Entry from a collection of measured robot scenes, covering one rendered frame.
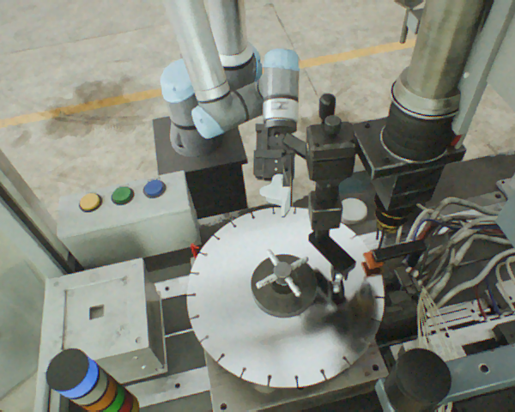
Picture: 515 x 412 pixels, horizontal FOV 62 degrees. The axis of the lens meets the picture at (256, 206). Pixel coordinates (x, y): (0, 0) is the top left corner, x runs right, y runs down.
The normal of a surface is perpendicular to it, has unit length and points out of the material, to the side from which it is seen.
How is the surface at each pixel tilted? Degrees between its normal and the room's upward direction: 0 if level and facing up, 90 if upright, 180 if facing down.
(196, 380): 0
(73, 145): 0
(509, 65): 90
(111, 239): 90
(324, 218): 90
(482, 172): 0
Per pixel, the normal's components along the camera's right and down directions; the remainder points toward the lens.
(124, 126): -0.07, -0.60
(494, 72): -0.97, 0.22
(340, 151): 0.07, 0.79
